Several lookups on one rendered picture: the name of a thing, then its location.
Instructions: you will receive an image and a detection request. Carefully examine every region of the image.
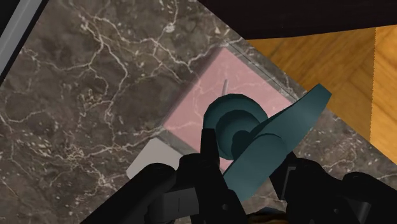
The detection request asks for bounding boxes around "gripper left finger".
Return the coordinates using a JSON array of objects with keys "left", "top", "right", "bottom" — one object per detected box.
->
[{"left": 80, "top": 128, "right": 248, "bottom": 224}]

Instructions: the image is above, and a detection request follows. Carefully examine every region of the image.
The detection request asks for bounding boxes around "pale grey flat slab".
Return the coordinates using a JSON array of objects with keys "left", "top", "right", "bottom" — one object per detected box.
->
[{"left": 126, "top": 137, "right": 185, "bottom": 179}]

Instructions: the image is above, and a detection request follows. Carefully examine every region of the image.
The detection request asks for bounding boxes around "teal round-flanged object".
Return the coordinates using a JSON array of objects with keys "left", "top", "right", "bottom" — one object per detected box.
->
[{"left": 203, "top": 83, "right": 333, "bottom": 202}]

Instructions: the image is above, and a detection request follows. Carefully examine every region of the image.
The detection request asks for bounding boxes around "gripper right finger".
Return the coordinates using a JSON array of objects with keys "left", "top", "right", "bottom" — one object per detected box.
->
[{"left": 268, "top": 151, "right": 397, "bottom": 224}]

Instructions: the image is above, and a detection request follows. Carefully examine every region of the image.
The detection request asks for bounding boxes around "pink sink basin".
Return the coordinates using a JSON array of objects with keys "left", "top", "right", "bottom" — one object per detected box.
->
[{"left": 162, "top": 46, "right": 294, "bottom": 173}]

